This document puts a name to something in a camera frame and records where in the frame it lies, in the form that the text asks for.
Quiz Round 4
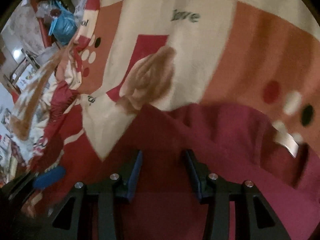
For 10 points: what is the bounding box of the maroon long-sleeve sweater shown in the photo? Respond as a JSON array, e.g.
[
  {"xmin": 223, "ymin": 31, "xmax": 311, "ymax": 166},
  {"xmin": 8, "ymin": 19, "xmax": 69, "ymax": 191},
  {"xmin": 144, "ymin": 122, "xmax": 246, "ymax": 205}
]
[{"xmin": 96, "ymin": 104, "xmax": 319, "ymax": 239}]

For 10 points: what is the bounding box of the brown white checkered blanket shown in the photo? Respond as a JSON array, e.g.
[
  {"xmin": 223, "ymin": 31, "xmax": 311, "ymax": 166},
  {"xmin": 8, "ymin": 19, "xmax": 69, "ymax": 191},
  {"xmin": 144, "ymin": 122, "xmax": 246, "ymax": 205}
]
[{"xmin": 9, "ymin": 46, "xmax": 67, "ymax": 141}]

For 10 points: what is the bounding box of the blue plastic bag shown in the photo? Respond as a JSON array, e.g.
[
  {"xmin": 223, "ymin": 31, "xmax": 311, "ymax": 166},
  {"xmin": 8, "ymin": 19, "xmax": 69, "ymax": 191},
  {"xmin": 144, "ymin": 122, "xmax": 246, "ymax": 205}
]
[{"xmin": 48, "ymin": 0, "xmax": 78, "ymax": 46}]

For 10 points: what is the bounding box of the red cream patchwork blanket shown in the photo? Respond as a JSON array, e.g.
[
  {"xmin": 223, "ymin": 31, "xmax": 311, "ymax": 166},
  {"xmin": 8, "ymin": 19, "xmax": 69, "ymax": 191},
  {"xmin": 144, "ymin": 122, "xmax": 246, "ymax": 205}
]
[{"xmin": 21, "ymin": 0, "xmax": 320, "ymax": 218}]

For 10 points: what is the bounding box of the red wooden chair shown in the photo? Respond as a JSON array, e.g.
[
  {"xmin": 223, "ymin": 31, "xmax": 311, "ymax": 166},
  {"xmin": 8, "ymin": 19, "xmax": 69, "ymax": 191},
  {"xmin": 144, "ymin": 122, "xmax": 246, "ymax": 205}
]
[{"xmin": 30, "ymin": 0, "xmax": 53, "ymax": 48}]

